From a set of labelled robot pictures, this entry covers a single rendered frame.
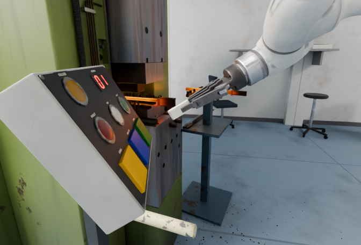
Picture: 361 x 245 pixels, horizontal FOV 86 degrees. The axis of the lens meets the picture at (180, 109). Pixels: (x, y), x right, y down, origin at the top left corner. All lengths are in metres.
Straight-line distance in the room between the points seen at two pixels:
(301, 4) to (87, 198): 0.50
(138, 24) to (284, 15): 0.58
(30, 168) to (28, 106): 0.72
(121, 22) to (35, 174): 0.72
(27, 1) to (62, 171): 0.60
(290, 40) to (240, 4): 3.55
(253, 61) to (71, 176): 0.49
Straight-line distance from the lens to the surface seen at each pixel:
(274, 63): 0.58
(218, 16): 3.98
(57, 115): 0.33
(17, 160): 1.09
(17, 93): 0.35
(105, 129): 0.38
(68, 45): 0.79
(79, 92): 0.39
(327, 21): 0.50
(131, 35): 0.89
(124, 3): 0.92
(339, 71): 4.48
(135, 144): 0.47
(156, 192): 1.08
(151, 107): 0.98
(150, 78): 0.95
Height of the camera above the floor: 1.22
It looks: 15 degrees down
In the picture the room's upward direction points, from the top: straight up
